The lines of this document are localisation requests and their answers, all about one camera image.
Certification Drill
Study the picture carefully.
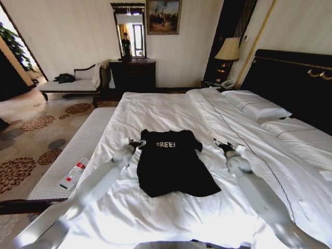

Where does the white ribbed bed bench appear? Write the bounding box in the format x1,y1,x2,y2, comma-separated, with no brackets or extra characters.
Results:
25,106,117,201

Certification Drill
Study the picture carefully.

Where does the white duvet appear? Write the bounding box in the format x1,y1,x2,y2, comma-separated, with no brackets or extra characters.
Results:
61,87,332,249

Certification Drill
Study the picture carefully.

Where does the black t-shirt with FREE print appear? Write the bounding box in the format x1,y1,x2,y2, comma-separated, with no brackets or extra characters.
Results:
136,129,222,199

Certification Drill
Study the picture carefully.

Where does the white pillow with dark piping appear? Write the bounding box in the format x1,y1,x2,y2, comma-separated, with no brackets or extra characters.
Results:
220,89,293,122
260,118,332,167

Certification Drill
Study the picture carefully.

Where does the dark wooden nightstand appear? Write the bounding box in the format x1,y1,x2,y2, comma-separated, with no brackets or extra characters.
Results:
199,80,229,92

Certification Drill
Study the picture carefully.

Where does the clear plastic water bottle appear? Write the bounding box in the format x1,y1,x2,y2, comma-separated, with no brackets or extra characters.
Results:
59,157,89,190

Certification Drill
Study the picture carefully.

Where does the dark wooden dresser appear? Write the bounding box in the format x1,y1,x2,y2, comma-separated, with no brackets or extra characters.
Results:
108,58,157,92

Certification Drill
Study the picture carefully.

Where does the white draped cloth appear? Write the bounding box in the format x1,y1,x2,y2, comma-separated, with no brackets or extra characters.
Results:
90,62,116,89

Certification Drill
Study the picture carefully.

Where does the beige shade table lamp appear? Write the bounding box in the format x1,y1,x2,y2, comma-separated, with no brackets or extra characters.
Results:
214,37,241,81

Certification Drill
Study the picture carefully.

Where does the white cushioned chaise longue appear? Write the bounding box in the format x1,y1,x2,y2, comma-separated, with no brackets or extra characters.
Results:
38,63,109,109

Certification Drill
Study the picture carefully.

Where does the dark wooden headboard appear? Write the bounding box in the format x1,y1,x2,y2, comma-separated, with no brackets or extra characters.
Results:
240,48,332,136

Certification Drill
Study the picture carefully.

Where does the black bag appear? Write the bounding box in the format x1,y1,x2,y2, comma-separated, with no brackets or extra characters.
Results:
53,73,76,84

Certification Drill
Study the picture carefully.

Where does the person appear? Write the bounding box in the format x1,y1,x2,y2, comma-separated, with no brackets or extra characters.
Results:
121,32,132,57

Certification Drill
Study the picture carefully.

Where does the white robot front shell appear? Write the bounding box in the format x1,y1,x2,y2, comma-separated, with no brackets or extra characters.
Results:
128,241,208,249

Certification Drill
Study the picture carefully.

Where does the gold framed painting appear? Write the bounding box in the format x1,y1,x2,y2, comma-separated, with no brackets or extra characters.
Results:
145,0,181,35

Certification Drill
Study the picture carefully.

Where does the green leafy plant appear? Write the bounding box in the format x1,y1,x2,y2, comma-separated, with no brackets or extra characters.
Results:
0,22,39,75

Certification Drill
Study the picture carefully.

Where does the dark framed wall mirror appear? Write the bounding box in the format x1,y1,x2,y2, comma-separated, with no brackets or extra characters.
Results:
110,2,147,60

